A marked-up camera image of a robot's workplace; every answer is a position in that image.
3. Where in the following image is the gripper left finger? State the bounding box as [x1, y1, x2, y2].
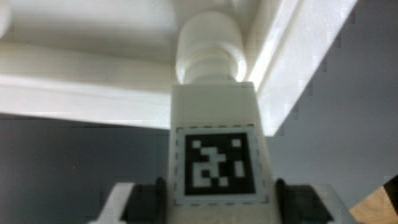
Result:
[121, 177, 168, 224]

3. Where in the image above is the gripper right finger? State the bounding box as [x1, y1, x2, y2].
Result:
[276, 179, 335, 224]

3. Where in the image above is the white table leg small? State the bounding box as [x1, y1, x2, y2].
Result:
[168, 11, 281, 224]

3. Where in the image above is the white square table top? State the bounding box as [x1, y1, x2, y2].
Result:
[0, 0, 359, 133]

